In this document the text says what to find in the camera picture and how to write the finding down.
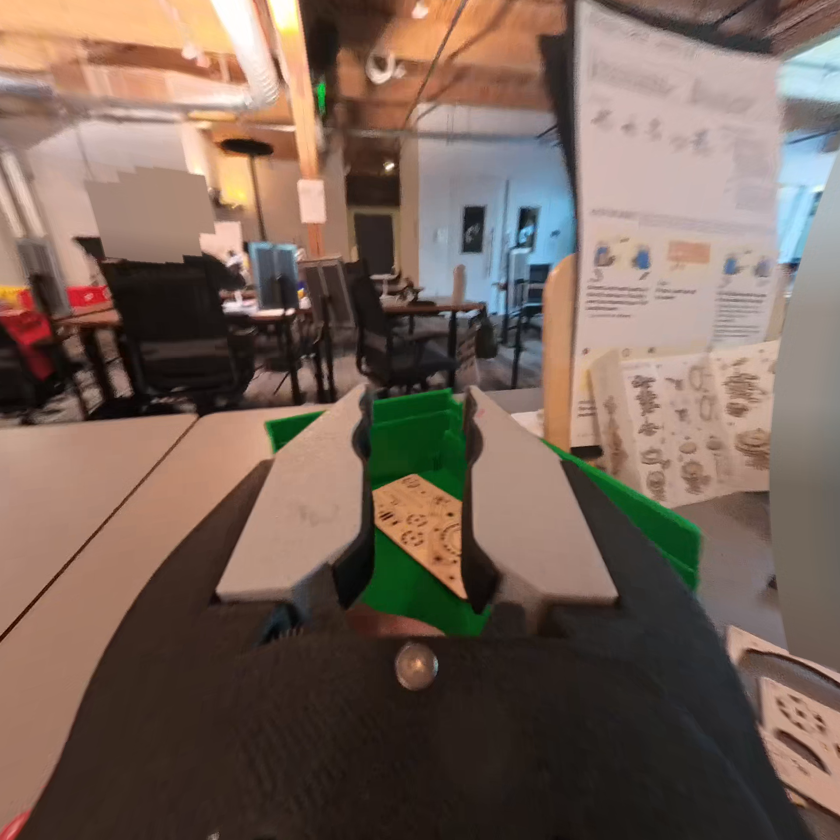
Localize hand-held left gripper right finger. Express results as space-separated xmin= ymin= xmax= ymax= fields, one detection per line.
xmin=461 ymin=387 xmax=619 ymax=614

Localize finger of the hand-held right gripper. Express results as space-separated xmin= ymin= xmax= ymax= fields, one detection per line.
xmin=769 ymin=177 xmax=840 ymax=670

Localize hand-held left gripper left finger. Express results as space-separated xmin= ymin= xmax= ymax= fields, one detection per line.
xmin=215 ymin=384 xmax=376 ymax=610

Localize laser-cut wooden parts sheet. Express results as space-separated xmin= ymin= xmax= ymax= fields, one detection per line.
xmin=373 ymin=472 xmax=470 ymax=601

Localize green plastic bin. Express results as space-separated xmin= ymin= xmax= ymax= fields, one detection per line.
xmin=266 ymin=388 xmax=703 ymax=637

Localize folded assembly diagram sheet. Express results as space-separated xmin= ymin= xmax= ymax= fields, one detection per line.
xmin=587 ymin=340 xmax=782 ymax=509

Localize pale wooden board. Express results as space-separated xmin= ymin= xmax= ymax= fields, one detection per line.
xmin=543 ymin=252 xmax=578 ymax=454

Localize black office chair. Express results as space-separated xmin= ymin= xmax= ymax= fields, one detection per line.
xmin=101 ymin=256 xmax=257 ymax=416
xmin=348 ymin=261 xmax=460 ymax=395

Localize grey desk panel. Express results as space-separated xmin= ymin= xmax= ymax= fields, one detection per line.
xmin=302 ymin=257 xmax=358 ymax=329

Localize wooden desk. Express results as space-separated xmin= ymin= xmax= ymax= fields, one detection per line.
xmin=381 ymin=298 xmax=487 ymax=389

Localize wooden sheet with large cutout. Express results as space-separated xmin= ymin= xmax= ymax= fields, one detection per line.
xmin=727 ymin=626 xmax=840 ymax=815

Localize white instruction sheet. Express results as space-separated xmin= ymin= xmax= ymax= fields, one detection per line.
xmin=570 ymin=0 xmax=783 ymax=454

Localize red cloth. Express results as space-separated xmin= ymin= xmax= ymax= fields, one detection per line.
xmin=0 ymin=308 xmax=59 ymax=383

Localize black floor lamp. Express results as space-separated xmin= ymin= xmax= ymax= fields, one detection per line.
xmin=220 ymin=138 xmax=275 ymax=244

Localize silver ventilation duct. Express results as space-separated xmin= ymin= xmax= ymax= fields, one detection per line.
xmin=0 ymin=0 xmax=280 ymax=118

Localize white cable coil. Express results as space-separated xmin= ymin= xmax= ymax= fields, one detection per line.
xmin=366 ymin=49 xmax=406 ymax=85

